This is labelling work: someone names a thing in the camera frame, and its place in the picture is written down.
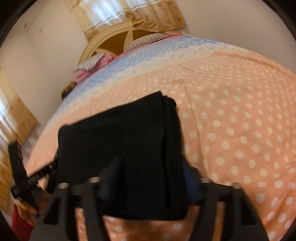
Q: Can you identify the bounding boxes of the black pants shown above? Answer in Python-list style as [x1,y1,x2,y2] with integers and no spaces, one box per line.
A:
[47,92,188,220]

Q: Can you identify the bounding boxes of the left hand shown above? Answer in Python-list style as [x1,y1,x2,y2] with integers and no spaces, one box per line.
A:
[14,184,50,227]

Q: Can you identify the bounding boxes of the polka dot bed cover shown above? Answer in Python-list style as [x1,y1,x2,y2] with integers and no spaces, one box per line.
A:
[26,37,295,240]

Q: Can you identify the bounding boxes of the brown patterned bag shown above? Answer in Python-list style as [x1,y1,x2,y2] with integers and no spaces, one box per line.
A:
[61,81,77,100]

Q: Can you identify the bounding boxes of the grey patterned pillow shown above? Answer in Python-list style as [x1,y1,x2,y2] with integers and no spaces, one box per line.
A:
[73,52,106,72]

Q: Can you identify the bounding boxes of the pink folded blanket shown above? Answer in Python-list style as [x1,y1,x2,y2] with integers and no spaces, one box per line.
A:
[74,53,114,84]

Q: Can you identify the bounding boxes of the cream wooden headboard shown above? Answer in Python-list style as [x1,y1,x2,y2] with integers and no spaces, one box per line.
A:
[79,21,180,63]

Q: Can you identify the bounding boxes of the striped pillow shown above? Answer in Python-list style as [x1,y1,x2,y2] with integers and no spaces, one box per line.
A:
[124,33,169,53]

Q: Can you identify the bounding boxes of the beige window curtain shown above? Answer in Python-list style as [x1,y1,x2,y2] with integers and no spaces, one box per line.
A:
[65,0,187,41]

